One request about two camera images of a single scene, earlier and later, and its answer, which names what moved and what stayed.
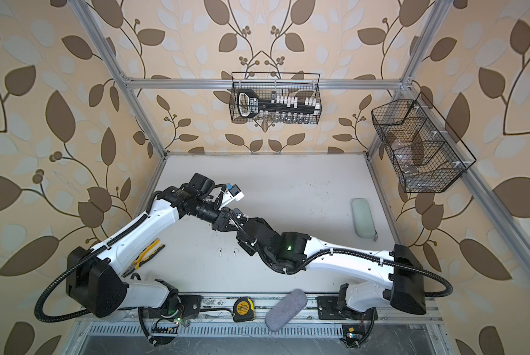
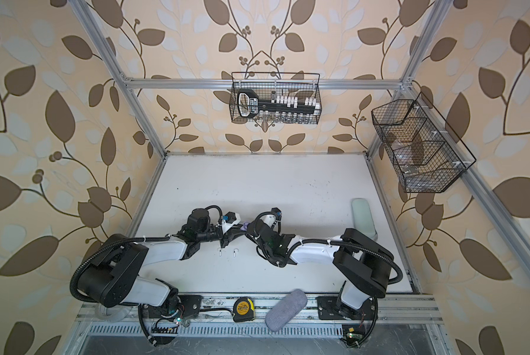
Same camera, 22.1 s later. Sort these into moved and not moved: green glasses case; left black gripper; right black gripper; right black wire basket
Moved: left black gripper
Not moved: green glasses case; right black wire basket; right black gripper
